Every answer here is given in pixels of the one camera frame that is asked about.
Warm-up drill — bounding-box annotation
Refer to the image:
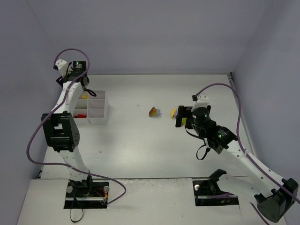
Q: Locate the yellow curved lego brick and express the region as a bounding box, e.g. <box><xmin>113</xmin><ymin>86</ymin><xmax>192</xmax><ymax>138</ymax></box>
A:
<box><xmin>170</xmin><ymin>108</ymin><xmax>177</xmax><ymax>119</ymax></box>

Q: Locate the brown sloped lego brick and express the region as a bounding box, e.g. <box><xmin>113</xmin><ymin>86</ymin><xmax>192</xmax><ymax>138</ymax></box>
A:
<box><xmin>149</xmin><ymin>107</ymin><xmax>157</xmax><ymax>117</ymax></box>

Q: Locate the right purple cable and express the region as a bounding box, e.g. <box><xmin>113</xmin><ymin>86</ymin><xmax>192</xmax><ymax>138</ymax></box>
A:
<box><xmin>196</xmin><ymin>83</ymin><xmax>300</xmax><ymax>225</ymax></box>

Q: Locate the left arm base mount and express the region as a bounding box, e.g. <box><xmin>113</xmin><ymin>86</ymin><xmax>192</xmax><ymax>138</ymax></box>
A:
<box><xmin>64</xmin><ymin>180</ymin><xmax>110</xmax><ymax>209</ymax></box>

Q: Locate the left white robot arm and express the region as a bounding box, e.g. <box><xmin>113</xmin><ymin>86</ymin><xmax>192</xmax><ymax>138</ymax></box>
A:
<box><xmin>42</xmin><ymin>60</ymin><xmax>92</xmax><ymax>197</ymax></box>

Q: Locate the right white compartment tray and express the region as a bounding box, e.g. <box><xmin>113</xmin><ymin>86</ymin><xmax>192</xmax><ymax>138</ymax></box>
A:
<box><xmin>87</xmin><ymin>90</ymin><xmax>109</xmax><ymax>125</ymax></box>

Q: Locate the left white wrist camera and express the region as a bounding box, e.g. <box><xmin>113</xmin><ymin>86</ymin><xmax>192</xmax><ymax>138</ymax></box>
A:
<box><xmin>53</xmin><ymin>59</ymin><xmax>70</xmax><ymax>77</ymax></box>

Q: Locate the large red lego brick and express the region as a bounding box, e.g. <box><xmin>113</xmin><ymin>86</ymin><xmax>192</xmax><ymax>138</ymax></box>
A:
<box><xmin>78</xmin><ymin>114</ymin><xmax>87</xmax><ymax>118</ymax></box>

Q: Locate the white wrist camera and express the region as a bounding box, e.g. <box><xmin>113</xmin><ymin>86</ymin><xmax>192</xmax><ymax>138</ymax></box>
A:
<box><xmin>192</xmin><ymin>93</ymin><xmax>209</xmax><ymax>111</ymax></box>
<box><xmin>53</xmin><ymin>59</ymin><xmax>70</xmax><ymax>77</ymax></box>

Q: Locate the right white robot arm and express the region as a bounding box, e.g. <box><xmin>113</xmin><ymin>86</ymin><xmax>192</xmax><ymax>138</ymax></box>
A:
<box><xmin>175</xmin><ymin>105</ymin><xmax>299</xmax><ymax>223</ymax></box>

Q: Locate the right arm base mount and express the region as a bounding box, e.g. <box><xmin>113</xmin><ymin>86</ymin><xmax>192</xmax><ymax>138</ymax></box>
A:
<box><xmin>192</xmin><ymin>169</ymin><xmax>239</xmax><ymax>207</ymax></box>

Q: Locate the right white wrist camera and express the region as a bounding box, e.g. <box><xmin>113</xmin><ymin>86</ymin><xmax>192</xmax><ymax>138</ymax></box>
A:
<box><xmin>192</xmin><ymin>93</ymin><xmax>209</xmax><ymax>111</ymax></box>

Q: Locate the small green lego brick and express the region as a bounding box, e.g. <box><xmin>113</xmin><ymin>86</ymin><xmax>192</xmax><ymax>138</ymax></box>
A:
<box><xmin>181</xmin><ymin>118</ymin><xmax>187</xmax><ymax>126</ymax></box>

